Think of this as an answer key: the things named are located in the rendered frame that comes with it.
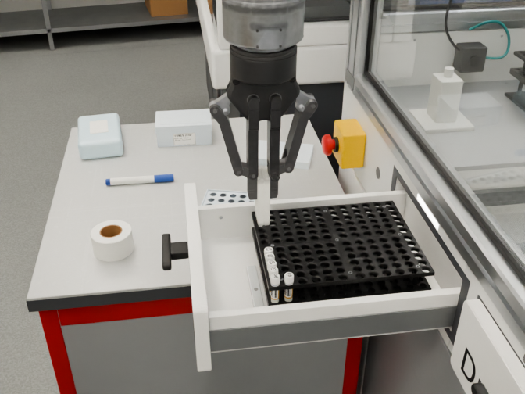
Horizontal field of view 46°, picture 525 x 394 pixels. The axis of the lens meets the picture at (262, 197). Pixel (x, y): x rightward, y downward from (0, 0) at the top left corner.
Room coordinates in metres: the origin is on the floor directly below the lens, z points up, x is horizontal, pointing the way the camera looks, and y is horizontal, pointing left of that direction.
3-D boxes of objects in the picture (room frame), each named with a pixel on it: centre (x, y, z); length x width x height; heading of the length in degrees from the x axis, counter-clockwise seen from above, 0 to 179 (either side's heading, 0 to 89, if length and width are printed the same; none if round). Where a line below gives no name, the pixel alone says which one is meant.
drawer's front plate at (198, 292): (0.68, 0.09, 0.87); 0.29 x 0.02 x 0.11; 8
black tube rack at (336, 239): (0.71, -0.11, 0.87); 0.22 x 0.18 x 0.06; 98
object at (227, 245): (0.71, -0.11, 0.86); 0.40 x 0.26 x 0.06; 98
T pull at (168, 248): (0.68, 0.12, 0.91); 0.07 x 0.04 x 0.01; 8
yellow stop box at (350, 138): (1.05, -0.16, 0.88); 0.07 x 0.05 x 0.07; 8
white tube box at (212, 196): (0.96, 0.05, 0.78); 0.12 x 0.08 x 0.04; 83
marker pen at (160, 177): (1.09, 0.25, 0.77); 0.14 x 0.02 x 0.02; 98
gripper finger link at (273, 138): (0.67, -0.01, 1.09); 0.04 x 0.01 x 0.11; 8
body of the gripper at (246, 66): (0.67, 0.00, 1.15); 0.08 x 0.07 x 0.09; 98
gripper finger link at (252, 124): (0.67, 0.01, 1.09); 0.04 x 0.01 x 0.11; 8
